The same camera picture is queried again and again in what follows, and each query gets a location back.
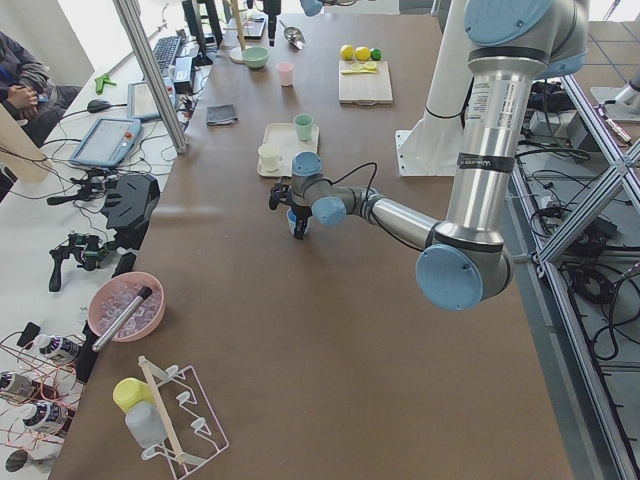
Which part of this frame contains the cream white cup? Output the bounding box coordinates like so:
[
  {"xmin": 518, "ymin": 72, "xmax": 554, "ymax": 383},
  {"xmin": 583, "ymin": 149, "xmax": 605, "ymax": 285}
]
[{"xmin": 257, "ymin": 142, "xmax": 282, "ymax": 173}]

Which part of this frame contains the metal muddler in bowl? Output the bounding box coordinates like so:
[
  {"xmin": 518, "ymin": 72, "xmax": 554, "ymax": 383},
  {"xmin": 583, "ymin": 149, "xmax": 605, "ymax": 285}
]
[{"xmin": 92, "ymin": 286, "xmax": 153, "ymax": 352}]

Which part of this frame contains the pink cup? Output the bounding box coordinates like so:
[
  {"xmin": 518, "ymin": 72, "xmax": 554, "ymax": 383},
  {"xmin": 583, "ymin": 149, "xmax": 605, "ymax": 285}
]
[{"xmin": 276, "ymin": 61, "xmax": 295, "ymax": 87}]

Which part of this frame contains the beige tray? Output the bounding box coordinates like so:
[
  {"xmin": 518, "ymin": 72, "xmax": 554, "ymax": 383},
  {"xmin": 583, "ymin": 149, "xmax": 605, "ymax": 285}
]
[{"xmin": 256, "ymin": 123, "xmax": 320, "ymax": 178}]

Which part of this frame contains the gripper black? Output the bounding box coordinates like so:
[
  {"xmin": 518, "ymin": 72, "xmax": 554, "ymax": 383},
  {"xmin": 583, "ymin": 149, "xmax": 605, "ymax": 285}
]
[
  {"xmin": 268, "ymin": 182, "xmax": 312, "ymax": 240},
  {"xmin": 263, "ymin": 0, "xmax": 282, "ymax": 46}
]

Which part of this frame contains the clear cup on rack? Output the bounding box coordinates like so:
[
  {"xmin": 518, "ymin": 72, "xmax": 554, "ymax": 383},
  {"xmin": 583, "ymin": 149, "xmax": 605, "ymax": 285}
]
[{"xmin": 125, "ymin": 401, "xmax": 168, "ymax": 449}]

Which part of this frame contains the teach pendant tablet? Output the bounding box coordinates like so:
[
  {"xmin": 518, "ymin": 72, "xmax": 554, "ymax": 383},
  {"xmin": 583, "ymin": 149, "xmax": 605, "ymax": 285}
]
[
  {"xmin": 69, "ymin": 118, "xmax": 141, "ymax": 168},
  {"xmin": 127, "ymin": 81, "xmax": 160, "ymax": 122}
]

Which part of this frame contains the mint green bowl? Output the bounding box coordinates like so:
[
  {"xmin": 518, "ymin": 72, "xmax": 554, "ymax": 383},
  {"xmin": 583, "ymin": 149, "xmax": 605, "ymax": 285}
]
[{"xmin": 242, "ymin": 46, "xmax": 269, "ymax": 69}]

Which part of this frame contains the teach pendant tablet near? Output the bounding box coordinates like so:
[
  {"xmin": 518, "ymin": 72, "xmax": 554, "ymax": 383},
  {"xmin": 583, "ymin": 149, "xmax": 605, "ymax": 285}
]
[{"xmin": 69, "ymin": 118, "xmax": 141, "ymax": 168}]

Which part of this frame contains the yellow lemon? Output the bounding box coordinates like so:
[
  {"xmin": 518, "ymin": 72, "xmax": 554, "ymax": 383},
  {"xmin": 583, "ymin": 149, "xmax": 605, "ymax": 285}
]
[
  {"xmin": 339, "ymin": 44, "xmax": 354, "ymax": 61},
  {"xmin": 354, "ymin": 46, "xmax": 371, "ymax": 62}
]

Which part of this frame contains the seated person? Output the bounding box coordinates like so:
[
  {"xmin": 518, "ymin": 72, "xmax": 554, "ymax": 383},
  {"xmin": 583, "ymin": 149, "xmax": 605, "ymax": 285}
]
[{"xmin": 1, "ymin": 32, "xmax": 82, "ymax": 147}]

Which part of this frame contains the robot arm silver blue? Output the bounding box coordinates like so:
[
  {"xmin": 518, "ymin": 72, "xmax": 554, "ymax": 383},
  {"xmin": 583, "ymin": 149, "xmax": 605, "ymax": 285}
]
[
  {"xmin": 269, "ymin": 1, "xmax": 589, "ymax": 311},
  {"xmin": 262, "ymin": 0, "xmax": 355, "ymax": 47}
]

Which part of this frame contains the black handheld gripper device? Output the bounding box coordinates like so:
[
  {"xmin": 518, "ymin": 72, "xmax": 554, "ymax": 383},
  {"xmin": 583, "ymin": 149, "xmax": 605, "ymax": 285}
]
[{"xmin": 48, "ymin": 232, "xmax": 117, "ymax": 292}]

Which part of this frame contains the wooden cup tree stand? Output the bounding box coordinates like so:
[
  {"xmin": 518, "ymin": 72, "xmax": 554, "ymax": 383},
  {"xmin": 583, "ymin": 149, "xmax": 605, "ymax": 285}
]
[{"xmin": 222, "ymin": 0, "xmax": 246, "ymax": 64}]

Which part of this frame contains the metal scoop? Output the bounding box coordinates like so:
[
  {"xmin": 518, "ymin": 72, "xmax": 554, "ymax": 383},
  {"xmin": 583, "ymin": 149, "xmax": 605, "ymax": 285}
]
[{"xmin": 279, "ymin": 20, "xmax": 306, "ymax": 50}]

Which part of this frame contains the black keyboard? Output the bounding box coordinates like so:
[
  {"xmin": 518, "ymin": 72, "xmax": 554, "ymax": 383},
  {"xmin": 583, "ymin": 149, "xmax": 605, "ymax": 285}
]
[{"xmin": 153, "ymin": 36, "xmax": 181, "ymax": 76}]

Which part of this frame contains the yellow lemon right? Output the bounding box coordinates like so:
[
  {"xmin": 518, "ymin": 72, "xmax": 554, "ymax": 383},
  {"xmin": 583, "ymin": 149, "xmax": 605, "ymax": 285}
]
[{"xmin": 339, "ymin": 44, "xmax": 354, "ymax": 61}]

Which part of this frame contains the yellow lemon left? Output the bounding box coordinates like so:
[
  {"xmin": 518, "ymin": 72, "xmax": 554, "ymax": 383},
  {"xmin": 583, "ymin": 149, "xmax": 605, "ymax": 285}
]
[{"xmin": 354, "ymin": 46, "xmax": 371, "ymax": 62}]

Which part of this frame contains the yellow plastic knife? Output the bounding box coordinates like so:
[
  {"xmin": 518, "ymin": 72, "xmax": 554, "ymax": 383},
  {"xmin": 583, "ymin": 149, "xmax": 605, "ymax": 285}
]
[{"xmin": 340, "ymin": 69, "xmax": 378, "ymax": 75}]

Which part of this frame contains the grey folded cloth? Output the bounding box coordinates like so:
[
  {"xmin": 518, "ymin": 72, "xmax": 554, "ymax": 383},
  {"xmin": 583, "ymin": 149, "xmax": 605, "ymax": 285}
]
[{"xmin": 206, "ymin": 104, "xmax": 238, "ymax": 126}]

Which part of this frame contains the green lime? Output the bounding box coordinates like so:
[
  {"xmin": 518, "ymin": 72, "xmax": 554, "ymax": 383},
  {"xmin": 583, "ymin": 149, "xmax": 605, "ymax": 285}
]
[{"xmin": 370, "ymin": 48, "xmax": 382, "ymax": 61}]

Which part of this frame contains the green cup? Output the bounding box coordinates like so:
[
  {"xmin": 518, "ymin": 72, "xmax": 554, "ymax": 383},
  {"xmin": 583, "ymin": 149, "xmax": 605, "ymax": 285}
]
[{"xmin": 294, "ymin": 113, "xmax": 314, "ymax": 142}]

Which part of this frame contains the white wire cup rack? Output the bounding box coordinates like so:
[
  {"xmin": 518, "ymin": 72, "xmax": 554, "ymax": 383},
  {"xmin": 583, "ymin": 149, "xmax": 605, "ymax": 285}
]
[{"xmin": 138, "ymin": 356, "xmax": 230, "ymax": 479}]

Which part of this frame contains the teach pendant tablet far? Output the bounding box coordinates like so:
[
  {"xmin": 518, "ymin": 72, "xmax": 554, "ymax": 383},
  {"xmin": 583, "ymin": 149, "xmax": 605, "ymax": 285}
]
[{"xmin": 127, "ymin": 81, "xmax": 160, "ymax": 122}]

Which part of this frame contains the wooden cutting board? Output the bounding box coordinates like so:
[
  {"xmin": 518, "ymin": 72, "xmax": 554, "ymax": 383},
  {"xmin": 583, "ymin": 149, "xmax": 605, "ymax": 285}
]
[{"xmin": 338, "ymin": 60, "xmax": 393, "ymax": 105}]

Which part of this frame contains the blue cup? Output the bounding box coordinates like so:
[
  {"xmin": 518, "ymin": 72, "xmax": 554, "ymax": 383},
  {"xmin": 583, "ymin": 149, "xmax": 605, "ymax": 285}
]
[{"xmin": 286, "ymin": 208, "xmax": 310, "ymax": 235}]

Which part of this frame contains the yellow cup on rack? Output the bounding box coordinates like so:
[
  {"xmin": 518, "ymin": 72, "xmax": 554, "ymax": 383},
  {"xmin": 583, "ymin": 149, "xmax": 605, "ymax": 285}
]
[{"xmin": 112, "ymin": 377, "xmax": 154, "ymax": 413}]

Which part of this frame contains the pink bowl with ice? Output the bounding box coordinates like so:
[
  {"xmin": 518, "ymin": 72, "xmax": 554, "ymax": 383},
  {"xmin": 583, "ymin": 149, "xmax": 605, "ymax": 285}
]
[{"xmin": 88, "ymin": 271, "xmax": 166, "ymax": 343}]

